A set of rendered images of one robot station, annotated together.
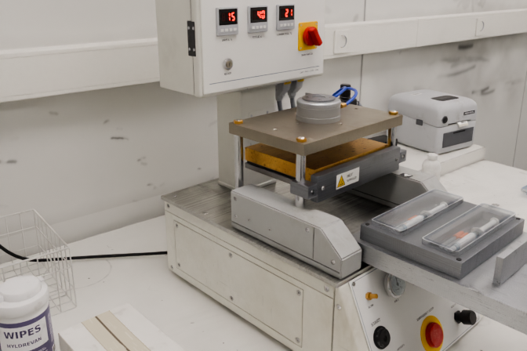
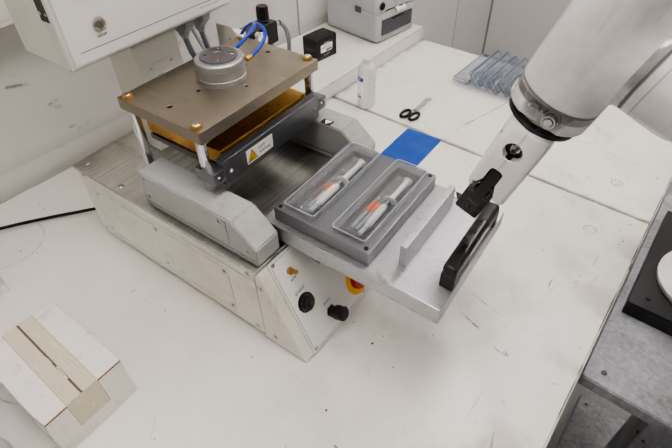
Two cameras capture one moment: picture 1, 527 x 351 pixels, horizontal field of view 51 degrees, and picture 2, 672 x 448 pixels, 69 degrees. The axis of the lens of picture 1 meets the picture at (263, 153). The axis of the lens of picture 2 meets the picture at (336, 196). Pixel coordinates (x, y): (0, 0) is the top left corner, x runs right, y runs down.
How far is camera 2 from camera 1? 0.29 m
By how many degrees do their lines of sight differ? 25
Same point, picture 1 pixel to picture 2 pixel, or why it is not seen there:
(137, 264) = (72, 224)
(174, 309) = (114, 277)
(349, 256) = (264, 244)
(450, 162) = (389, 50)
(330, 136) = (231, 114)
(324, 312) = (249, 290)
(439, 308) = not seen: hidden behind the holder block
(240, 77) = (121, 34)
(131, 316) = (56, 319)
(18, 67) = not seen: outside the picture
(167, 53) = (18, 12)
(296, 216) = (205, 206)
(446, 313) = not seen: hidden behind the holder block
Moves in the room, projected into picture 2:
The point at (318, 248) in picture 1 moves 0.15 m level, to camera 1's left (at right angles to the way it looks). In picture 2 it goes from (233, 239) to (126, 255)
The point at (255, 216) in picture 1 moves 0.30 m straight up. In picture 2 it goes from (167, 200) to (105, 9)
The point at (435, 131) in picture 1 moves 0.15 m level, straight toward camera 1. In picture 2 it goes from (373, 19) to (371, 39)
